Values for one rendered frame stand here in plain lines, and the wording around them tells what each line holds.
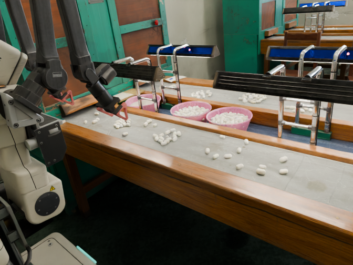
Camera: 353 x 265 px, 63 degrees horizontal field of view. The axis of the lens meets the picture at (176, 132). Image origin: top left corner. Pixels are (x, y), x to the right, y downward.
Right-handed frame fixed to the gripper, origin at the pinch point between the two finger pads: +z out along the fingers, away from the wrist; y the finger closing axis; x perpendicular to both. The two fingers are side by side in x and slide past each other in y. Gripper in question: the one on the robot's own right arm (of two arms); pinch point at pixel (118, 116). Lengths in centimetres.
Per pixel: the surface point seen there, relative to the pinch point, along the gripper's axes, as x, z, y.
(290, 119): -61, 59, -43
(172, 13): -216, 85, 173
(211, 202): 9, 32, -41
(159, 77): -36.0, 11.5, 10.6
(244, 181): -2, 27, -52
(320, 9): -303, 145, 24
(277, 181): -10, 34, -61
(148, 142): -7.9, 32.8, 9.7
